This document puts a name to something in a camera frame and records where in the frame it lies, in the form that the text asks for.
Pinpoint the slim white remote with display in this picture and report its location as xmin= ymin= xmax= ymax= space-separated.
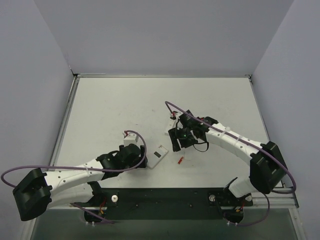
xmin=164 ymin=119 xmax=175 ymax=136

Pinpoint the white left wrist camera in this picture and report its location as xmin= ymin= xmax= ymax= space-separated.
xmin=123 ymin=131 xmax=139 ymax=147

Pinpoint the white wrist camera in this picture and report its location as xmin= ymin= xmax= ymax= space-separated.
xmin=168 ymin=111 xmax=182 ymax=129
xmin=123 ymin=131 xmax=139 ymax=147

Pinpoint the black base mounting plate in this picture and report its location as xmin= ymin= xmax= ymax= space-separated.
xmin=78 ymin=187 xmax=253 ymax=221

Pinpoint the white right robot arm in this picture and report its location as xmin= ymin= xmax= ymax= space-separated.
xmin=168 ymin=111 xmax=288 ymax=199

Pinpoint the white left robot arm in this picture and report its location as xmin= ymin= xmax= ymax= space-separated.
xmin=12 ymin=143 xmax=146 ymax=221

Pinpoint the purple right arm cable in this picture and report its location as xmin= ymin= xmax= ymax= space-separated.
xmin=164 ymin=100 xmax=297 ymax=227

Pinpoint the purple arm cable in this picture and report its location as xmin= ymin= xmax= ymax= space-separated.
xmin=1 ymin=129 xmax=148 ymax=225
xmin=164 ymin=100 xmax=297 ymax=227

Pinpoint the aluminium rail frame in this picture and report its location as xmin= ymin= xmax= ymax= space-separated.
xmin=21 ymin=75 xmax=297 ymax=240

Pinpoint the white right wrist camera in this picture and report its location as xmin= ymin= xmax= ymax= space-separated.
xmin=168 ymin=111 xmax=182 ymax=129

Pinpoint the white remote with red keypad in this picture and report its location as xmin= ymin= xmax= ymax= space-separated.
xmin=146 ymin=145 xmax=169 ymax=169

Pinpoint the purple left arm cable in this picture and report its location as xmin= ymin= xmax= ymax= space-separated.
xmin=1 ymin=129 xmax=148 ymax=225

